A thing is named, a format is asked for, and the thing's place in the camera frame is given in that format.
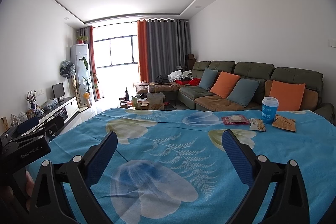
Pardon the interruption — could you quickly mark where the blue cushion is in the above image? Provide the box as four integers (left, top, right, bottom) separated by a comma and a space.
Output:
227, 79, 260, 107
199, 68, 218, 91

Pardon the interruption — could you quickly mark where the blue cushion far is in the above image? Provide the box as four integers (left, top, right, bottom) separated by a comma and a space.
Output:
199, 68, 218, 91

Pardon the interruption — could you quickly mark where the grey orange curtain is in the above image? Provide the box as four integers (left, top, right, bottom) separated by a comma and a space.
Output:
137, 19, 191, 82
77, 26, 101, 101

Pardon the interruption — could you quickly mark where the orange cushion near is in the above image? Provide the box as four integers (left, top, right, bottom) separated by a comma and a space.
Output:
270, 80, 306, 111

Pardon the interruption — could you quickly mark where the beige snack packet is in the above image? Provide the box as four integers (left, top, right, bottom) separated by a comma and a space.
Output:
249, 118, 266, 132

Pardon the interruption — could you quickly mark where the blue cushion near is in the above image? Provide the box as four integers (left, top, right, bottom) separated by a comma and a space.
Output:
227, 79, 260, 107

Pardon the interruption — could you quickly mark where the potted plant on conditioner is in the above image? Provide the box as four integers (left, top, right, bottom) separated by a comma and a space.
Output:
76, 36, 88, 44

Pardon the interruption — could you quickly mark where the person's left hand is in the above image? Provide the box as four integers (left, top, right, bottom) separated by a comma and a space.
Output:
2, 168, 34, 214

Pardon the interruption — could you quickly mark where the orange cushion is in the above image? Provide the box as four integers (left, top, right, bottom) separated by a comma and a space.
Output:
270, 80, 306, 111
210, 71, 240, 99

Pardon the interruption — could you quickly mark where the blue white coffee cup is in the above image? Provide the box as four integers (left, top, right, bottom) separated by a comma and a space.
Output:
261, 97, 279, 124

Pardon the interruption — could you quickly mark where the orange cushion far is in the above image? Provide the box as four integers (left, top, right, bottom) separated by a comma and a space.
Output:
210, 71, 240, 99

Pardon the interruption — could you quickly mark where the tall green potted plant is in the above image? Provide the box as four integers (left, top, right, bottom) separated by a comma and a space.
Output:
76, 56, 99, 108

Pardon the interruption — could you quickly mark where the blue floral tablecloth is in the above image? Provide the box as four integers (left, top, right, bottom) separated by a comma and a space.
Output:
46, 108, 335, 223

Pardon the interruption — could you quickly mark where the grey orange left curtain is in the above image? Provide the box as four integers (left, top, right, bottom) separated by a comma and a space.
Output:
77, 26, 101, 101

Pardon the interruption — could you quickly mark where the small plant blue vase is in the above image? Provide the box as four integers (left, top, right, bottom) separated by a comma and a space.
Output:
26, 90, 37, 110

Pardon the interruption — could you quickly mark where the covered standing fan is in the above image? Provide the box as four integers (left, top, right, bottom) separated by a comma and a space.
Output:
59, 60, 76, 93

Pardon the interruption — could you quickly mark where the pile of clothes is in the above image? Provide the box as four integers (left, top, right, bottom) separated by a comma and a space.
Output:
155, 70, 201, 86

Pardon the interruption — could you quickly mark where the grey orange right curtain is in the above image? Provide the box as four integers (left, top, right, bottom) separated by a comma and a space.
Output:
137, 19, 191, 82

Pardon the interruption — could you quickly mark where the brown snack packet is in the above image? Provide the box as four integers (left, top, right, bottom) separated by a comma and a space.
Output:
272, 114, 296, 132

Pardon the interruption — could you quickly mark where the cluttered coffee table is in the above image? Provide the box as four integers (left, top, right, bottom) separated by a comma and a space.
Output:
119, 90, 178, 110

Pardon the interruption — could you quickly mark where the small black monitor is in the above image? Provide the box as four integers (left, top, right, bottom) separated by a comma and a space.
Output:
52, 83, 65, 102

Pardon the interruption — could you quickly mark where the green brown sectional sofa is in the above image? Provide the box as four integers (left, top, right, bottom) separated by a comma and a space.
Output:
178, 61, 335, 121

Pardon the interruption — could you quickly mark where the white black TV cabinet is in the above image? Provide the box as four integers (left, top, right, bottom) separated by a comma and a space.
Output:
6, 97, 79, 135

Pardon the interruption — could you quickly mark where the red snack packet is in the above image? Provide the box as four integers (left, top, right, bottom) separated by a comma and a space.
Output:
222, 115, 250, 125

